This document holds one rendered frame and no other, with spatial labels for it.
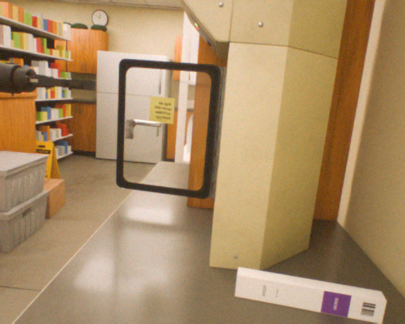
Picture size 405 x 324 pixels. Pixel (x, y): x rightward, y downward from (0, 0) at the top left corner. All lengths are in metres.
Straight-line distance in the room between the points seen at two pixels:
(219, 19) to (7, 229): 2.47
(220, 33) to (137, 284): 0.51
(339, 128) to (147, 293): 0.74
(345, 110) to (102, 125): 5.14
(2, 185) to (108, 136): 3.36
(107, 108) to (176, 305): 5.36
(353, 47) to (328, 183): 0.41
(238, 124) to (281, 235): 0.28
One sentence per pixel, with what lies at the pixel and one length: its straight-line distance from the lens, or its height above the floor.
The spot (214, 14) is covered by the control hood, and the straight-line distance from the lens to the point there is 0.69.
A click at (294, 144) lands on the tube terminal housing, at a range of 0.74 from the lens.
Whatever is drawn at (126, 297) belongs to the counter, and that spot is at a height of 0.94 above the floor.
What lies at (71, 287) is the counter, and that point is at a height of 0.94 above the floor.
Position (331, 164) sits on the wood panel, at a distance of 1.12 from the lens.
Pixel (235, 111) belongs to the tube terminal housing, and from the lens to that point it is 0.67.
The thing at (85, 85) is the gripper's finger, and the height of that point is 1.30.
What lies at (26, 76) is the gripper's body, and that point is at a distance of 1.19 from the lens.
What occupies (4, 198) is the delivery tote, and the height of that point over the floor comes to 0.43.
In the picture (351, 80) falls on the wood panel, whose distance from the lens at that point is 1.11.
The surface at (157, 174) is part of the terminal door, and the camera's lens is 1.05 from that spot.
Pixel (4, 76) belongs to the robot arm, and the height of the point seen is 1.31.
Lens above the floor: 1.32
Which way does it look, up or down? 12 degrees down
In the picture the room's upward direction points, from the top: 5 degrees clockwise
